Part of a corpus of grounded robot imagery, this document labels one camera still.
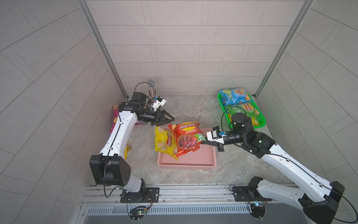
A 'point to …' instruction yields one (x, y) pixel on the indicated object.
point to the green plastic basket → (224, 110)
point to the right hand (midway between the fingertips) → (201, 141)
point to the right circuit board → (257, 210)
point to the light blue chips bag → (234, 96)
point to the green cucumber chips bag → (248, 108)
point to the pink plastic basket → (204, 157)
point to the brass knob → (129, 148)
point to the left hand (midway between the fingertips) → (172, 118)
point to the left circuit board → (138, 212)
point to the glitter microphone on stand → (152, 91)
